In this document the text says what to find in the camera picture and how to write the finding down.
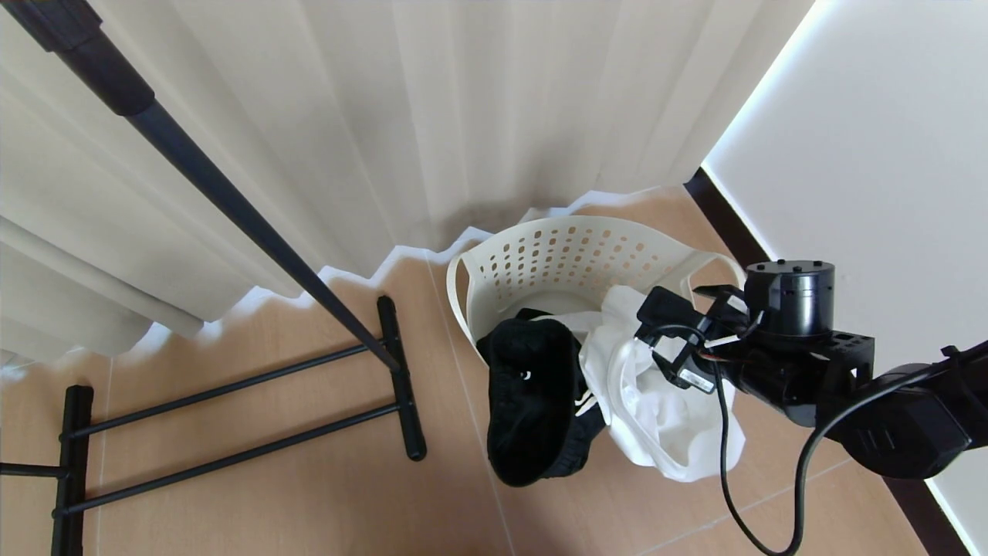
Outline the white printed T-shirt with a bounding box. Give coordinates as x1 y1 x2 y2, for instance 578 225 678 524
533 285 747 483

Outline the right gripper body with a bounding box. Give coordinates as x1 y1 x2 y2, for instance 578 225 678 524
655 336 815 424

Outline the white laundry basket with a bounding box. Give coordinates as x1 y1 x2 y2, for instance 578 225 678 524
446 215 748 365

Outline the black clothes rack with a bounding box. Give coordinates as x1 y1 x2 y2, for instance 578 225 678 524
0 0 428 556

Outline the black cable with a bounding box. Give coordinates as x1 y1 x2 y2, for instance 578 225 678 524
712 344 988 556

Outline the black garment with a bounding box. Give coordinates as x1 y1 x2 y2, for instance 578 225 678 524
476 309 607 488

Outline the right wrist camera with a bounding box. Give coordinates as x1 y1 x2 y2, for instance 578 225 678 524
635 286 746 364

